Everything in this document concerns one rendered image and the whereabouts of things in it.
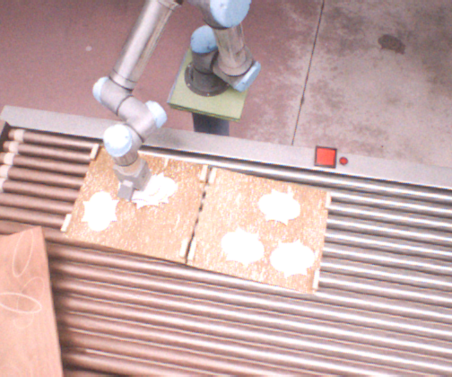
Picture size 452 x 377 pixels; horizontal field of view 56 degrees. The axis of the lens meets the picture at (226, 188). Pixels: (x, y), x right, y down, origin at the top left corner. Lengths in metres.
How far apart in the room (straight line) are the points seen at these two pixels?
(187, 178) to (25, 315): 0.64
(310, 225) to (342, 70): 1.75
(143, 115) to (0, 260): 0.60
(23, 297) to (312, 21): 2.59
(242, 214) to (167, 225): 0.25
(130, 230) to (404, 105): 2.06
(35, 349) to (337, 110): 2.16
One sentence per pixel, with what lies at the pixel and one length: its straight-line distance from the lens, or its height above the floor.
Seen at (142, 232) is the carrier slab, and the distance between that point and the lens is 1.41.
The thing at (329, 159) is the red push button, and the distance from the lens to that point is 1.53.
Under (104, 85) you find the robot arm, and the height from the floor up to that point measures 1.27.
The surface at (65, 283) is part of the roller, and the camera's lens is 1.45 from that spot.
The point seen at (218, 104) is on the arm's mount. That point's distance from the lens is 1.65.
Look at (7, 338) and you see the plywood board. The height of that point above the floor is 1.04.
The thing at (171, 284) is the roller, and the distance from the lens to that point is 1.37.
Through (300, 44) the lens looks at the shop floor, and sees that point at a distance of 3.10.
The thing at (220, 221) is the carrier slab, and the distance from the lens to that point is 1.39.
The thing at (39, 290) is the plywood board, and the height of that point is 1.04.
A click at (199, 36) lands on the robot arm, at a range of 1.55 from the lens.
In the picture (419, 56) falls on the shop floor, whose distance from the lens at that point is 3.25.
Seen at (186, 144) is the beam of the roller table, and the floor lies 0.91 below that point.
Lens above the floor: 2.25
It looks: 66 degrees down
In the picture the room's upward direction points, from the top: 1 degrees counter-clockwise
